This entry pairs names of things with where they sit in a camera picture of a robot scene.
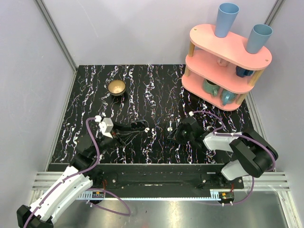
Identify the brown ceramic bowl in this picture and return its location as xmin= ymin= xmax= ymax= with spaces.
xmin=108 ymin=80 xmax=126 ymax=96

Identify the right blue plastic cup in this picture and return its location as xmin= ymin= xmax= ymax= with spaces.
xmin=246 ymin=24 xmax=273 ymax=54

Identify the light blue ceramic mug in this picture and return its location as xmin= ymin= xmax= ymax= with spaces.
xmin=220 ymin=89 xmax=237 ymax=105

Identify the dark blue mug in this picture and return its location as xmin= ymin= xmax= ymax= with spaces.
xmin=236 ymin=66 xmax=253 ymax=77

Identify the pink three-tier shelf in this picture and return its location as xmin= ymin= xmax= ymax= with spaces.
xmin=181 ymin=24 xmax=272 ymax=111

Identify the blue plastic cup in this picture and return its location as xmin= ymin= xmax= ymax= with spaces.
xmin=246 ymin=24 xmax=273 ymax=54
xmin=215 ymin=2 xmax=239 ymax=38

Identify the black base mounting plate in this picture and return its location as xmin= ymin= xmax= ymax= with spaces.
xmin=47 ymin=163 xmax=245 ymax=192

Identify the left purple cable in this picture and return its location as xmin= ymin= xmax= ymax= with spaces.
xmin=23 ymin=117 xmax=133 ymax=228

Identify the left blue plastic cup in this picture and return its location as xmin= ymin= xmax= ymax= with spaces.
xmin=215 ymin=2 xmax=239 ymax=38

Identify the pink mug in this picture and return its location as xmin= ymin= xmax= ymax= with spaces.
xmin=217 ymin=58 xmax=229 ymax=67

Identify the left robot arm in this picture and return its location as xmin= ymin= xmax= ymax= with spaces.
xmin=17 ymin=115 xmax=147 ymax=228

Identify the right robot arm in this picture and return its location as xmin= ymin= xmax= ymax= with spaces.
xmin=167 ymin=117 xmax=278 ymax=188

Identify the black earbud charging case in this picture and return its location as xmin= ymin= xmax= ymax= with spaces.
xmin=131 ymin=120 xmax=147 ymax=131

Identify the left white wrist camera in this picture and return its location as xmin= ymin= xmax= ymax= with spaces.
xmin=95 ymin=115 xmax=114 ymax=136

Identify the green ceramic mug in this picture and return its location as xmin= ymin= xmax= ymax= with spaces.
xmin=203 ymin=79 xmax=220 ymax=96

